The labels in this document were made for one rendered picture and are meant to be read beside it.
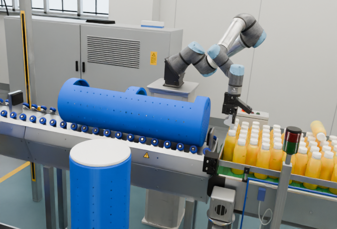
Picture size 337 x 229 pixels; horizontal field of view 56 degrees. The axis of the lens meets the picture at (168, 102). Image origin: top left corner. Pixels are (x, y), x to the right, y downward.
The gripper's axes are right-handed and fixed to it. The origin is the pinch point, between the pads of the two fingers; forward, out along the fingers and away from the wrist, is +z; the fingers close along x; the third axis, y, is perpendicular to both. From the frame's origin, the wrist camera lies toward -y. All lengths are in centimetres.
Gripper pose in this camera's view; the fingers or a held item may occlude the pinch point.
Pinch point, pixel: (233, 127)
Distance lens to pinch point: 182.4
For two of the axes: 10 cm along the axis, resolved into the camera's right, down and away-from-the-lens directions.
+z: -0.7, 9.5, 3.0
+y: -9.5, -1.5, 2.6
